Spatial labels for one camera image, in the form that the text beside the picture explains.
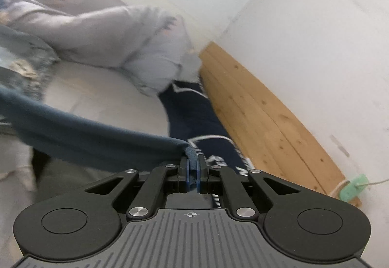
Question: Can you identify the blue patterned blanket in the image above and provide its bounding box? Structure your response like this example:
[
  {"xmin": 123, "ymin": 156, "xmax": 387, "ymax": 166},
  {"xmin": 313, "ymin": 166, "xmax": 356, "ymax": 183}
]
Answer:
[{"xmin": 0, "ymin": 25, "xmax": 60, "ymax": 135}]

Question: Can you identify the teal blue garment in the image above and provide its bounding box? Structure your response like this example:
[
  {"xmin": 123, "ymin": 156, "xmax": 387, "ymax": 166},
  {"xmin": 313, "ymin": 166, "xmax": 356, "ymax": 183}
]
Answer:
[{"xmin": 0, "ymin": 86, "xmax": 198, "ymax": 173}]

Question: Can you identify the navy garment with white print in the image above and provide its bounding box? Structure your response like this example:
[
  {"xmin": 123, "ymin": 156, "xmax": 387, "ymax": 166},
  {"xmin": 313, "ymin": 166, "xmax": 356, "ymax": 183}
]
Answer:
[{"xmin": 158, "ymin": 80, "xmax": 256, "ymax": 211}]

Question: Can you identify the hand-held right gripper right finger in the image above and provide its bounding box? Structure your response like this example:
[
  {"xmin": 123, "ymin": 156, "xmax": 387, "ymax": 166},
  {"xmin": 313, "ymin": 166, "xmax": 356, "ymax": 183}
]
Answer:
[{"xmin": 196, "ymin": 155, "xmax": 302, "ymax": 220}]

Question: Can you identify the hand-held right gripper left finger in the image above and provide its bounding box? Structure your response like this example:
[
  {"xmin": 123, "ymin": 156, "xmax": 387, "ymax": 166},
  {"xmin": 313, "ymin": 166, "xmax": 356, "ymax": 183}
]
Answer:
[{"xmin": 84, "ymin": 156, "xmax": 192, "ymax": 220}]

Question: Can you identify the white bed sheet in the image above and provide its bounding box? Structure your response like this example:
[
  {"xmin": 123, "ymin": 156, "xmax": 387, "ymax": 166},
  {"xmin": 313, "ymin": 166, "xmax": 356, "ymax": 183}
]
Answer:
[{"xmin": 0, "ymin": 58, "xmax": 171, "ymax": 196}]

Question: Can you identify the white cable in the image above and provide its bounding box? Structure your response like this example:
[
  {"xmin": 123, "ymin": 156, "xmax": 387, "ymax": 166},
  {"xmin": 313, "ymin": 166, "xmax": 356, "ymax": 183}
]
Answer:
[{"xmin": 328, "ymin": 178, "xmax": 389, "ymax": 197}]

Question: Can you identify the wooden bed frame board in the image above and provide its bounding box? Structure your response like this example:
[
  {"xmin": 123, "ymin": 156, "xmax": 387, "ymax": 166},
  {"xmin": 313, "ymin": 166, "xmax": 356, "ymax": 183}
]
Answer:
[{"xmin": 199, "ymin": 42, "xmax": 362, "ymax": 208}]

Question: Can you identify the green plastic clip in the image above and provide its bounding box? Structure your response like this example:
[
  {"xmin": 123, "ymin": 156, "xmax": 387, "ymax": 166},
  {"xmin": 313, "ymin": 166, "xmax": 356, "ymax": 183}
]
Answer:
[{"xmin": 340, "ymin": 174, "xmax": 370, "ymax": 202}]

